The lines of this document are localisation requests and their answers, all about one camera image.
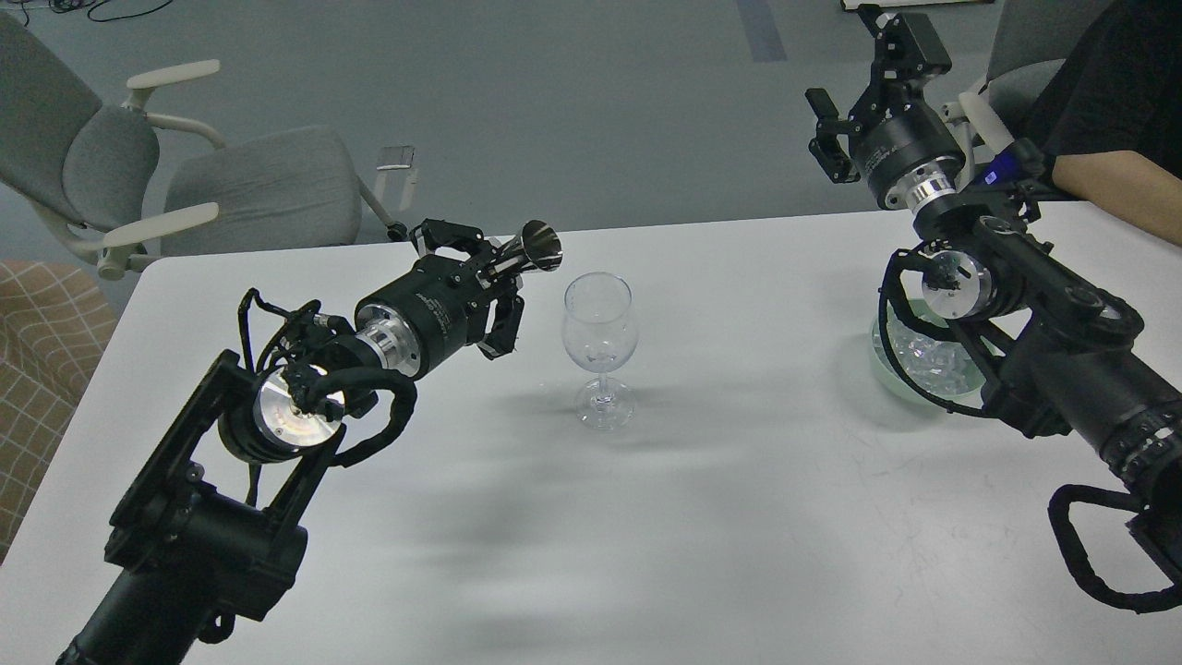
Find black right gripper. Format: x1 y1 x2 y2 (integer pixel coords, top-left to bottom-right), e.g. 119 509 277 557
803 4 965 213

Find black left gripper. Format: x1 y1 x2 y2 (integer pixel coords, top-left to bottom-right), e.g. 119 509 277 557
355 219 525 382

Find steel cocktail jigger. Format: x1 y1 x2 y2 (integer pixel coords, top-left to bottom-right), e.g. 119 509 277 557
480 220 564 281

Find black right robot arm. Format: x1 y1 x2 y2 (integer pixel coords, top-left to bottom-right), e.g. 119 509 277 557
806 5 1181 613

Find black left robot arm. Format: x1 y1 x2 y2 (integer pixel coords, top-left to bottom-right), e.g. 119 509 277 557
57 219 564 664

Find clear wine glass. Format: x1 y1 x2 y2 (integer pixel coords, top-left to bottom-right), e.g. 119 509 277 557
561 270 639 432

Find clear ice cubes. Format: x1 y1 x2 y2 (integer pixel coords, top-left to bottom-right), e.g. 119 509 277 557
873 309 985 395

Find grey chair under person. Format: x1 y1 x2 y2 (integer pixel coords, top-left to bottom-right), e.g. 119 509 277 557
940 1 1111 159

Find green bowl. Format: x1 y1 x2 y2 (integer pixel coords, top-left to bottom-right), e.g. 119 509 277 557
869 301 987 402

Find person in black shirt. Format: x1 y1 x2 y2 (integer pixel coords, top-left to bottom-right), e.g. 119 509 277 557
1022 1 1181 245

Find grey office chair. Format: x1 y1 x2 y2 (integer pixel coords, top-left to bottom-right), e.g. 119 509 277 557
1 13 408 281

